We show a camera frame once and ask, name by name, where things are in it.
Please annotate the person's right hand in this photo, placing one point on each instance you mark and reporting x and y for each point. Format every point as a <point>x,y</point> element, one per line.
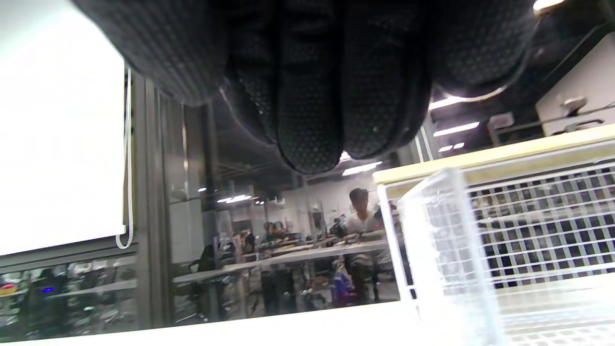
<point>307,72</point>

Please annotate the long white background table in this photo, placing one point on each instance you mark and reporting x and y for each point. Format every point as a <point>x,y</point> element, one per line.
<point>288,257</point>

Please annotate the dark window mullion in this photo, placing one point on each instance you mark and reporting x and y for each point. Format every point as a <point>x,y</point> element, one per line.
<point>151,202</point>

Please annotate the white roller blind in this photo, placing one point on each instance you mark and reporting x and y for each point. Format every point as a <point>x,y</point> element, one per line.
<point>57,144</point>

